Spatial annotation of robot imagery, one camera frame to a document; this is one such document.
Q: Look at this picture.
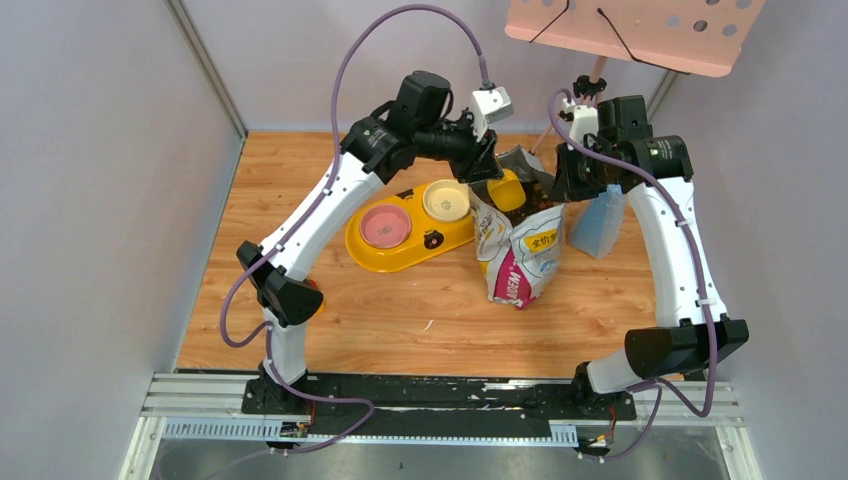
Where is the yellow plastic scoop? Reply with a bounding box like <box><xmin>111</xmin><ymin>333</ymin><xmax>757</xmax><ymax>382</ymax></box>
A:
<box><xmin>486</xmin><ymin>168</ymin><xmax>527</xmax><ymax>212</ymax></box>

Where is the pet food bag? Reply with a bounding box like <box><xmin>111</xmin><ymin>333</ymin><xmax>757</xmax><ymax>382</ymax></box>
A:
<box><xmin>470</xmin><ymin>146</ymin><xmax>565</xmax><ymax>309</ymax></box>

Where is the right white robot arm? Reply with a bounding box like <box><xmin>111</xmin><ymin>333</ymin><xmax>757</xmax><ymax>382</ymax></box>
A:
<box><xmin>548</xmin><ymin>89</ymin><xmax>749</xmax><ymax>418</ymax></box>

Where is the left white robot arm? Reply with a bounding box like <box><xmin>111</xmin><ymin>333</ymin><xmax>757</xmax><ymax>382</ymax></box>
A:
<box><xmin>237</xmin><ymin>70</ymin><xmax>513</xmax><ymax>414</ymax></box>

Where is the pet food kibble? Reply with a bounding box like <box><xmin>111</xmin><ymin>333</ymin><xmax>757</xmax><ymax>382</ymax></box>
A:
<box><xmin>508</xmin><ymin>182</ymin><xmax>554</xmax><ymax>226</ymax></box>

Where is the yellow double pet feeder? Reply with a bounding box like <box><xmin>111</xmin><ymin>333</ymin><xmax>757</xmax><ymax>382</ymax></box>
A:
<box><xmin>345</xmin><ymin>180</ymin><xmax>474</xmax><ymax>273</ymax></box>

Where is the cream bowl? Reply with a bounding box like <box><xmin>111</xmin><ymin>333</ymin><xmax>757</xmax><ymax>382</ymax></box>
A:
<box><xmin>422</xmin><ymin>179</ymin><xmax>470</xmax><ymax>223</ymax></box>

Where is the pink bowl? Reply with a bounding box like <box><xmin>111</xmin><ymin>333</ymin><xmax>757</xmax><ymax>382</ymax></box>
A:
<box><xmin>359</xmin><ymin>204</ymin><xmax>412</xmax><ymax>249</ymax></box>

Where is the pink music stand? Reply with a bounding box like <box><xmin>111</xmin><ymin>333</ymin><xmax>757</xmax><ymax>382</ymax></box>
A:
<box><xmin>505</xmin><ymin>0</ymin><xmax>765</xmax><ymax>100</ymax></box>

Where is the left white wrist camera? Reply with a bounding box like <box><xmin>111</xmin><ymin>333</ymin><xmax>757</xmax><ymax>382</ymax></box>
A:
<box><xmin>469</xmin><ymin>87</ymin><xmax>513</xmax><ymax>143</ymax></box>

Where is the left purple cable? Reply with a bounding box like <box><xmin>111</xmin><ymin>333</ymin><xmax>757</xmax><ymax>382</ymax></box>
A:
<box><xmin>219</xmin><ymin>4</ymin><xmax>493</xmax><ymax>456</ymax></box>

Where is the purple cable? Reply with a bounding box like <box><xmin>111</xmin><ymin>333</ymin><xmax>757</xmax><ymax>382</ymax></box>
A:
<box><xmin>547</xmin><ymin>87</ymin><xmax>719</xmax><ymax>462</ymax></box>
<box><xmin>219</xmin><ymin>4</ymin><xmax>493</xmax><ymax>456</ymax></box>

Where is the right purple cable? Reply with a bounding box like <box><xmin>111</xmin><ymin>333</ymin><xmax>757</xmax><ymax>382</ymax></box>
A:
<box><xmin>547</xmin><ymin>87</ymin><xmax>719</xmax><ymax>462</ymax></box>

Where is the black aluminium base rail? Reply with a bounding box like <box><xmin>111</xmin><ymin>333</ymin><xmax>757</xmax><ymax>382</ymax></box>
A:
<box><xmin>141</xmin><ymin>372</ymin><xmax>744</xmax><ymax>448</ymax></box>

